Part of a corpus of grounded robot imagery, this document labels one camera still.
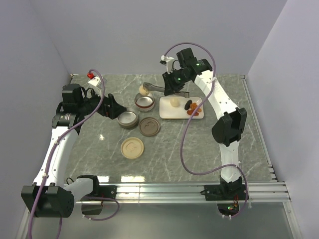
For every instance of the brown glazed meat slice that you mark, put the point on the brown glazed meat slice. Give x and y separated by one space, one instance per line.
190 112

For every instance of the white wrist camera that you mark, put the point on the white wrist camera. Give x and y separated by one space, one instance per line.
94 81
168 62

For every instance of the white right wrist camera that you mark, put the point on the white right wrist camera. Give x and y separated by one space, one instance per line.
168 62

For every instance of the brown round lid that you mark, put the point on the brown round lid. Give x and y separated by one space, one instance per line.
149 126

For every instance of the grey steel tin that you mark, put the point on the grey steel tin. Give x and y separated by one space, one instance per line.
129 119

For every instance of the white rectangular plate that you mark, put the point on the white rectangular plate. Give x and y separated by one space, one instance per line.
167 111

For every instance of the cream round lid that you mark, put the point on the cream round lid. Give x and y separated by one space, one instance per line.
132 148

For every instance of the white peeled egg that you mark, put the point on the white peeled egg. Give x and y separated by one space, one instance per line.
174 102

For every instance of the metal serving tongs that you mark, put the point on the metal serving tongs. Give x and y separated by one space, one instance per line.
150 88

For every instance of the beige steamed bun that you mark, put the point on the beige steamed bun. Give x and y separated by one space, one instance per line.
143 91

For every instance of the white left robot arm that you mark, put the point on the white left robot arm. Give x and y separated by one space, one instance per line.
47 197

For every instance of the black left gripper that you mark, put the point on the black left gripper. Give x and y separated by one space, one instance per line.
113 109

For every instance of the red striped steel tin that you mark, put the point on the red striped steel tin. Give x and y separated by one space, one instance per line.
144 103

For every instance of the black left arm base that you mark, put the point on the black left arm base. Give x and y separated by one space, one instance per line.
102 191

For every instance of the aluminium mounting rail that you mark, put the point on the aluminium mounting rail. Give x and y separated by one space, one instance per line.
134 190

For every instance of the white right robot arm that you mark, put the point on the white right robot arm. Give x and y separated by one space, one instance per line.
231 119

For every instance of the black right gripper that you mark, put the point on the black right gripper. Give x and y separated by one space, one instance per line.
169 86

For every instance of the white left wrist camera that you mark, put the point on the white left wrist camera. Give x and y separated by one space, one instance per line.
94 81

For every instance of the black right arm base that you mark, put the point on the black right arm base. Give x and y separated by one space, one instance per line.
224 192

